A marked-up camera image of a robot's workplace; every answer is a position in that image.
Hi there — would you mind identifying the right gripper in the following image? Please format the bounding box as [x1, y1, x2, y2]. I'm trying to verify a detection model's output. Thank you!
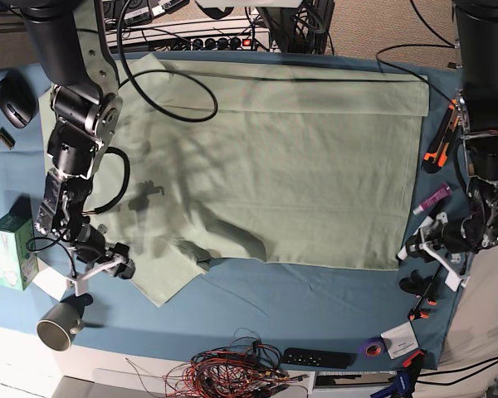
[71, 226, 135, 279]

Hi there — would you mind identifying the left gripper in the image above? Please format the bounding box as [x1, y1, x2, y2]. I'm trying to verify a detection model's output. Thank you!
[404, 215, 478, 255]

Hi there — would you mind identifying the light green T-shirt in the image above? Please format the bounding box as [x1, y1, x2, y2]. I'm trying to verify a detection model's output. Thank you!
[38, 52, 430, 308]

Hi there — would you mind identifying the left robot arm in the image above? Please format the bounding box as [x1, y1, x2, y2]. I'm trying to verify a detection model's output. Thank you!
[406, 1, 498, 259]

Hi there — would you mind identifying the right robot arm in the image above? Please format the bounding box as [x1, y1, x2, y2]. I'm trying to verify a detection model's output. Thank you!
[4, 1, 422, 279]

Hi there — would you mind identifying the white black marker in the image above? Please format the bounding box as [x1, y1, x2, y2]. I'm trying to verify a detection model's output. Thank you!
[396, 246, 408, 261]

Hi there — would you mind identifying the black orange bar clamp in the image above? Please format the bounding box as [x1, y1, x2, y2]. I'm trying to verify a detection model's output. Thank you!
[398, 265, 442, 321]

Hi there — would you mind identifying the purple glue tube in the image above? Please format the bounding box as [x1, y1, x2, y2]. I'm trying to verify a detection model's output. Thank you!
[413, 183, 452, 215]

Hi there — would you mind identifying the white paper sheet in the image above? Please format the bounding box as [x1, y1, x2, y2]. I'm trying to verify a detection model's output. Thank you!
[32, 268, 69, 301]

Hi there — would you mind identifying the grey ceramic mug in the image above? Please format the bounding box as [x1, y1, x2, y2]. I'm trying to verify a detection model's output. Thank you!
[36, 303, 84, 352]

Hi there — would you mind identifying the orange black utility knife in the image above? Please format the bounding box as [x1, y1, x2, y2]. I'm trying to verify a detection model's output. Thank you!
[421, 99, 460, 174]

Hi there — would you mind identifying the white paper card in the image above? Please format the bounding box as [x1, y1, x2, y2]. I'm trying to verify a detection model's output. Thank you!
[381, 321, 418, 360]

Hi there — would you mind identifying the purple tape roll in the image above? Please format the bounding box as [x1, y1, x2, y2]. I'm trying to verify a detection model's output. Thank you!
[359, 337, 387, 357]

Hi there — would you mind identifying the green tissue box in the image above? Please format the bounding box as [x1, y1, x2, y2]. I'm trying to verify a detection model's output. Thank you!
[0, 213, 39, 291]

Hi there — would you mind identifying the blue table cloth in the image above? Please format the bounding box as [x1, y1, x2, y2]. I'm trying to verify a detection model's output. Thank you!
[0, 51, 498, 371]

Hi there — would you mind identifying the blue orange spring clamp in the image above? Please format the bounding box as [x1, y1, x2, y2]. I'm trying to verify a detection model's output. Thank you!
[370, 350, 426, 398]

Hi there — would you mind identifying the black remote control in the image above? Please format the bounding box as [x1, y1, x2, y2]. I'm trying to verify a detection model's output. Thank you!
[281, 347, 356, 369]

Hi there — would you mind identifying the small brass battery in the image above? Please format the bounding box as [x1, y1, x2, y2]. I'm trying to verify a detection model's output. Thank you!
[0, 128, 16, 150]

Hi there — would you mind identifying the black computer mouse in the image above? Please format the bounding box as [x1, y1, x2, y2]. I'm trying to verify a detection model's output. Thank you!
[0, 70, 37, 129]

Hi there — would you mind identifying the white power strip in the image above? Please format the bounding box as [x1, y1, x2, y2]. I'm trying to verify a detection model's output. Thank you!
[121, 24, 273, 52]

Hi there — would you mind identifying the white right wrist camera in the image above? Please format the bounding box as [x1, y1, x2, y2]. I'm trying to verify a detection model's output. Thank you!
[66, 254, 125, 297]

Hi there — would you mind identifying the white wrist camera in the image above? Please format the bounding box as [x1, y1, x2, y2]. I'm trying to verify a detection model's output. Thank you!
[66, 254, 125, 297]
[418, 211, 470, 292]

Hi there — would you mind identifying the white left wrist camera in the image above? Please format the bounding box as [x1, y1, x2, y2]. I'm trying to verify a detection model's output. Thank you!
[418, 211, 470, 292]

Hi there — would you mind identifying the red black wire bundle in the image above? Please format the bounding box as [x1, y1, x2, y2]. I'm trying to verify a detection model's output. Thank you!
[124, 327, 309, 398]

